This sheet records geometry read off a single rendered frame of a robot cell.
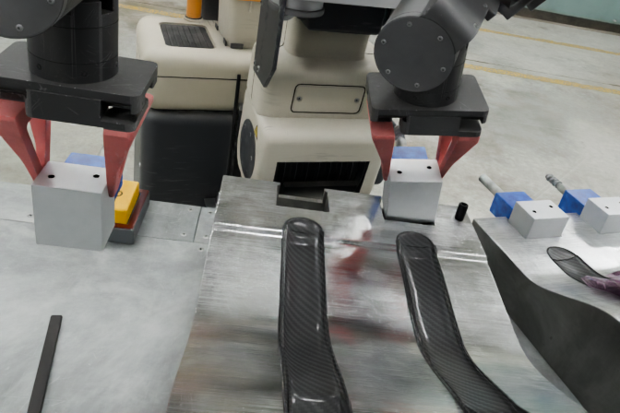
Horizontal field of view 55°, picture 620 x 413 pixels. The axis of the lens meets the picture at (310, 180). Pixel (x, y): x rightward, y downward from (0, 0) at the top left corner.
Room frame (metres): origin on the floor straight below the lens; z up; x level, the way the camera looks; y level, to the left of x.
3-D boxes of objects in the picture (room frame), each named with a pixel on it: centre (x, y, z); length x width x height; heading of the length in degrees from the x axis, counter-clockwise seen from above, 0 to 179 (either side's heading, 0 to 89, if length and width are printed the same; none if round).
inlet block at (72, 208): (0.41, 0.18, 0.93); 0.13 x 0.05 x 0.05; 7
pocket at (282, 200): (0.51, 0.00, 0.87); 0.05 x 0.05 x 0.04; 7
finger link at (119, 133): (0.38, 0.16, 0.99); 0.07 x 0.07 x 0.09; 7
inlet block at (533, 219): (0.64, -0.25, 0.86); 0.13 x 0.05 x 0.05; 24
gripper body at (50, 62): (0.37, 0.17, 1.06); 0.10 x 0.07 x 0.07; 97
